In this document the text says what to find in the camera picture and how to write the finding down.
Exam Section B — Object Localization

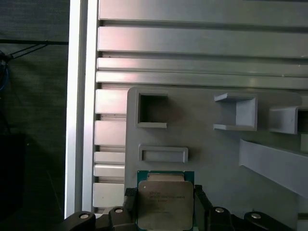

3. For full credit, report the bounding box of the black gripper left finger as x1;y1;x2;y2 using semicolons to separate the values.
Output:
63;187;138;231

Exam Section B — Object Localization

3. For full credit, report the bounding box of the grey plastic parts rack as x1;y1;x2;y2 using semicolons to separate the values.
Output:
124;86;308;231

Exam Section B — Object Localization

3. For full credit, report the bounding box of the silver CPU green board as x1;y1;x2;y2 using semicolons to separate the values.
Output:
136;170;195;231

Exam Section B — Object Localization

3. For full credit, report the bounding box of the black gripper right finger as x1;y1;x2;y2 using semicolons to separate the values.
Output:
193;184;268;231

